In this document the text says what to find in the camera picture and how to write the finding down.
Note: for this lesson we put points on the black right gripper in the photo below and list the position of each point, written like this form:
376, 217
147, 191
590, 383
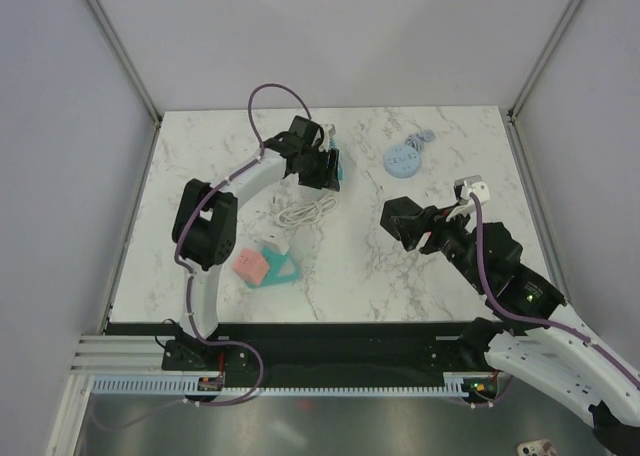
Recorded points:
434, 220

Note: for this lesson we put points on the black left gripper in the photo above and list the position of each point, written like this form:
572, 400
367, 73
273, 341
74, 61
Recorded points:
322, 178

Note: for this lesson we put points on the white charger plug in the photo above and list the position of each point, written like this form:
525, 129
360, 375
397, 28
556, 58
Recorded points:
277, 243

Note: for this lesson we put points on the teal triangular power strip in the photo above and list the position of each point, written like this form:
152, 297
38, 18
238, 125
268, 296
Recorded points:
282, 269

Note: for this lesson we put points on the pink cube socket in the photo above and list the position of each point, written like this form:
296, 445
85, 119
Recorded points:
251, 266

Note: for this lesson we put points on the blue rectangular power strip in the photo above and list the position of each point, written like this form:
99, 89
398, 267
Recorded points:
340, 169

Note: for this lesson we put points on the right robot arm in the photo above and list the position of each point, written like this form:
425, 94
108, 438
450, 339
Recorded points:
544, 343

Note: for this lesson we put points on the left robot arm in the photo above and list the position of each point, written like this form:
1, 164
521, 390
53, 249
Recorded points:
205, 226

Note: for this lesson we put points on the blue round power strip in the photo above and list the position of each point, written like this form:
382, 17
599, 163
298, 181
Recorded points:
402, 161

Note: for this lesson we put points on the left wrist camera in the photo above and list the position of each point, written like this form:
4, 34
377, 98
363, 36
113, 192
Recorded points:
328, 134

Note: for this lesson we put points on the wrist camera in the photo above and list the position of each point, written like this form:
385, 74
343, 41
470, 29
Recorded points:
469, 189
328, 134

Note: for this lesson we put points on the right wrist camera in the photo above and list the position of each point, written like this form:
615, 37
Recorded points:
469, 189

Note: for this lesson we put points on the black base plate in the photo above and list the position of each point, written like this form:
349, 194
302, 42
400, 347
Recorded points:
356, 353

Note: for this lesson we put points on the white cable duct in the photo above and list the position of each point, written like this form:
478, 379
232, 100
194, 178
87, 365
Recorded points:
183, 384

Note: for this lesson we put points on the right aluminium frame post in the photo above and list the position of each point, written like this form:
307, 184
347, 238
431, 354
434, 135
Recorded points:
551, 45

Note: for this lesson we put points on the aluminium frame post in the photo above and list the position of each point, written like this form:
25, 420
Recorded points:
551, 45
123, 59

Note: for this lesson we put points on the left aluminium frame post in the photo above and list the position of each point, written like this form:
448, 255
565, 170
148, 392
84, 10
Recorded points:
123, 59

